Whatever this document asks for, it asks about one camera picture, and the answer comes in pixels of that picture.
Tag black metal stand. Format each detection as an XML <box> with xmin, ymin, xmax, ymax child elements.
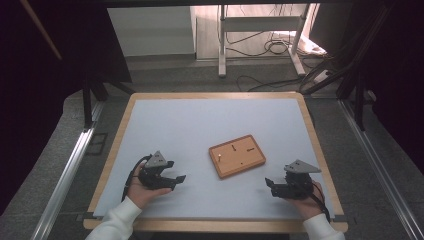
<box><xmin>81</xmin><ymin>70</ymin><xmax>137</xmax><ymax>130</ymax></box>
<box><xmin>298</xmin><ymin>3</ymin><xmax>396</xmax><ymax>132</ymax></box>

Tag aluminium rail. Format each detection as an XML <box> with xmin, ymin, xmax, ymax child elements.
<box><xmin>30</xmin><ymin>127</ymin><xmax>97</xmax><ymax>240</ymax></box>
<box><xmin>337</xmin><ymin>99</ymin><xmax>424</xmax><ymax>240</ymax></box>

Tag white metal stand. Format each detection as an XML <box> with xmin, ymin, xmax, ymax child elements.
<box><xmin>217</xmin><ymin>3</ymin><xmax>312</xmax><ymax>79</ymax></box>

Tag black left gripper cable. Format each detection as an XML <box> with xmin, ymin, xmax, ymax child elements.
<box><xmin>121</xmin><ymin>154</ymin><xmax>153</xmax><ymax>203</ymax></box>

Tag black floor cable loops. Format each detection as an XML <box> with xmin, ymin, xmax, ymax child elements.
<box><xmin>225</xmin><ymin>30</ymin><xmax>302</xmax><ymax>58</ymax></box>

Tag person's right hand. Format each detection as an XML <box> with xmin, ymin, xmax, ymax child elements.
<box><xmin>287</xmin><ymin>180</ymin><xmax>326</xmax><ymax>221</ymax></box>

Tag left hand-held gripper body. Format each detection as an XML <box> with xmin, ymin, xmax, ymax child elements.
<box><xmin>137</xmin><ymin>150</ymin><xmax>175</xmax><ymax>191</ymax></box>

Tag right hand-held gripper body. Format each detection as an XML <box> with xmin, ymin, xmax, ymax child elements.
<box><xmin>280</xmin><ymin>159</ymin><xmax>323</xmax><ymax>201</ymax></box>

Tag wooden stick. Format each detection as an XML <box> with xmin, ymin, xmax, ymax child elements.
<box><xmin>19</xmin><ymin>0</ymin><xmax>63</xmax><ymax>61</ymax></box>

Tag long black floor cable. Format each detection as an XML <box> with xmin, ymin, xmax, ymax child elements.
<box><xmin>236</xmin><ymin>74</ymin><xmax>303</xmax><ymax>93</ymax></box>

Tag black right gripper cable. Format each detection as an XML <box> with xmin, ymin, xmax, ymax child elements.
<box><xmin>309</xmin><ymin>181</ymin><xmax>332</xmax><ymax>224</ymax></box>

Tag person's left hand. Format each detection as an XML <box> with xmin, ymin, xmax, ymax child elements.
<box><xmin>127</xmin><ymin>159</ymin><xmax>173</xmax><ymax>210</ymax></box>

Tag white power strip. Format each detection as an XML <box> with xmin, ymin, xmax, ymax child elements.
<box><xmin>313</xmin><ymin>69</ymin><xmax>331</xmax><ymax>84</ymax></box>

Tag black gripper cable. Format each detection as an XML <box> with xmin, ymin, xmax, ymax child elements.
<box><xmin>309</xmin><ymin>181</ymin><xmax>332</xmax><ymax>224</ymax></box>
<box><xmin>121</xmin><ymin>154</ymin><xmax>153</xmax><ymax>203</ymax></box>

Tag dark floor grate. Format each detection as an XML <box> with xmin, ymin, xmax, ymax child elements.
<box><xmin>85</xmin><ymin>132</ymin><xmax>109</xmax><ymax>156</ymax></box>

